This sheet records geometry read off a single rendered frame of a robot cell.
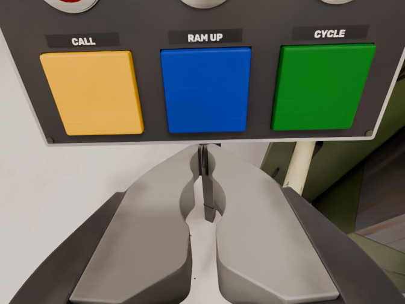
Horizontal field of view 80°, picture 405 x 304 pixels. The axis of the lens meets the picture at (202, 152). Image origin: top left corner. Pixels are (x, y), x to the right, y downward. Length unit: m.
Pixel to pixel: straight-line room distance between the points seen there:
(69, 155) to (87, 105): 1.30
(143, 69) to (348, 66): 0.17
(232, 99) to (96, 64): 0.12
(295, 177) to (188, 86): 0.44
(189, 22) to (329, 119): 0.15
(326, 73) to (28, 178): 1.51
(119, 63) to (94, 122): 0.06
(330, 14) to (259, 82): 0.07
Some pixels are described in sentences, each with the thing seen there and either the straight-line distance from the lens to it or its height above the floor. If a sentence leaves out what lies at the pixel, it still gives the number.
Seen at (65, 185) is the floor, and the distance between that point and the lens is 1.47.
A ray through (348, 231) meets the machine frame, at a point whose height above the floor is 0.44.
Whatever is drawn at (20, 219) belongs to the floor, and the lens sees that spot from 1.52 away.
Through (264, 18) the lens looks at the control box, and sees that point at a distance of 0.22.
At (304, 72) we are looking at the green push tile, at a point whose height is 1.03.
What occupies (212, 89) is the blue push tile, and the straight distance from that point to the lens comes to 0.22.
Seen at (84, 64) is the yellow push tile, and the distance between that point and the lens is 0.24.
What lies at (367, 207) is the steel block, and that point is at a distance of 0.79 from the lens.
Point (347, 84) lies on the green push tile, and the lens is 0.25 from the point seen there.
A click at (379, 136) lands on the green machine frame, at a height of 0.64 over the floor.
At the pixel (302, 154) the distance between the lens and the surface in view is 0.64.
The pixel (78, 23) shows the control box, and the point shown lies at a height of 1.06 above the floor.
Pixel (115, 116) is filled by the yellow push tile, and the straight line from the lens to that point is 0.24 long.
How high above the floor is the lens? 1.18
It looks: 61 degrees down
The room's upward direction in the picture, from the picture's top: 3 degrees counter-clockwise
